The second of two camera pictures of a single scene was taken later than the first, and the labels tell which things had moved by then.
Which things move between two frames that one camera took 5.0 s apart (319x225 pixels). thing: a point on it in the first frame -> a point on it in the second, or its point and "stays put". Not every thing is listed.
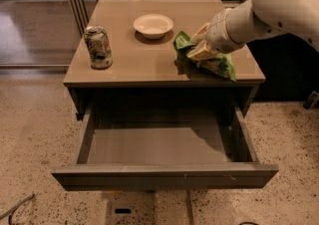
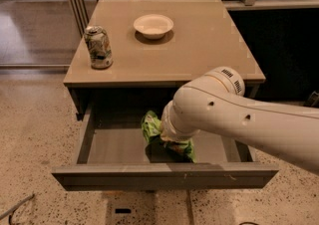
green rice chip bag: x=218 y=66 -> x=161 y=150
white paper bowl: x=153 y=26 stays put
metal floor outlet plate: x=137 y=207 stays put
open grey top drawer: x=164 y=145 stays put
